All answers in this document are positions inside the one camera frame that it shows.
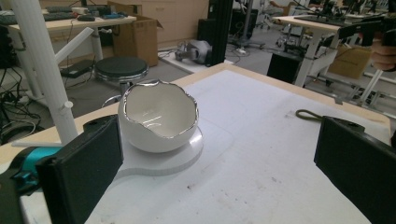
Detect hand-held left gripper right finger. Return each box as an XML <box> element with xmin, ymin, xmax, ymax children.
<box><xmin>313</xmin><ymin>116</ymin><xmax>396</xmax><ymax>224</ymax></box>

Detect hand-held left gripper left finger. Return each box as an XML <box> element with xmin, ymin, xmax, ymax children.
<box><xmin>35</xmin><ymin>114</ymin><xmax>124</xmax><ymax>224</ymax></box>

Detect white eggshell-shaped bowl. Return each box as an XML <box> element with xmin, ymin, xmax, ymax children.
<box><xmin>118</xmin><ymin>79</ymin><xmax>200</xmax><ymax>154</ymax></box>

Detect tan cardboard box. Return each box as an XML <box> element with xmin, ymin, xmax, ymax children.
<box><xmin>327</xmin><ymin>44</ymin><xmax>373</xmax><ymax>79</ymax></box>

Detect teal and black tool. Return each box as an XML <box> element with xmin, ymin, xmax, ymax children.
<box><xmin>0</xmin><ymin>146</ymin><xmax>64</xmax><ymax>196</ymax></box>

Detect white-legged table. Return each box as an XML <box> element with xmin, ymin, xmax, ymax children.
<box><xmin>273</xmin><ymin>14</ymin><xmax>344</xmax><ymax>88</ymax></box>

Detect white round base board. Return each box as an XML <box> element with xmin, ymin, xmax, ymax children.
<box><xmin>113</xmin><ymin>126</ymin><xmax>205</xmax><ymax>181</ymax></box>

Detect black box under table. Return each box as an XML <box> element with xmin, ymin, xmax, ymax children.
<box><xmin>266</xmin><ymin>50</ymin><xmax>304</xmax><ymax>85</ymax></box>

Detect round black stool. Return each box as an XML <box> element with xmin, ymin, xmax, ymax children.
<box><xmin>93</xmin><ymin>56</ymin><xmax>149</xmax><ymax>108</ymax></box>

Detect white stand pole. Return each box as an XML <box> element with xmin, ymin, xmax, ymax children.
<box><xmin>9</xmin><ymin>0</ymin><xmax>95</xmax><ymax>148</ymax></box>

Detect brown cardboard box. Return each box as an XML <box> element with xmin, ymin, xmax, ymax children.
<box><xmin>107</xmin><ymin>1</ymin><xmax>163</xmax><ymax>67</ymax></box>

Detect wooden desk with white legs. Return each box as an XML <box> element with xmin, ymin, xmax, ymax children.
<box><xmin>6</xmin><ymin>14</ymin><xmax>137</xmax><ymax>64</ymax></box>

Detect black keyboard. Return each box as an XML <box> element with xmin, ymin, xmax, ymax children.
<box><xmin>42</xmin><ymin>11</ymin><xmax>78</xmax><ymax>22</ymax></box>

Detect grey device on floor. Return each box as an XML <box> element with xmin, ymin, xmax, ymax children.
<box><xmin>175</xmin><ymin>39</ymin><xmax>213</xmax><ymax>65</ymax></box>

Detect olive green cord loop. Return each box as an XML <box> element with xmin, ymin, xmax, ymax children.
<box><xmin>294</xmin><ymin>108</ymin><xmax>325</xmax><ymax>122</ymax></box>

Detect black vertical post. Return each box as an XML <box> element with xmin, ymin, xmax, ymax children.
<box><xmin>210</xmin><ymin>0</ymin><xmax>234</xmax><ymax>66</ymax></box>

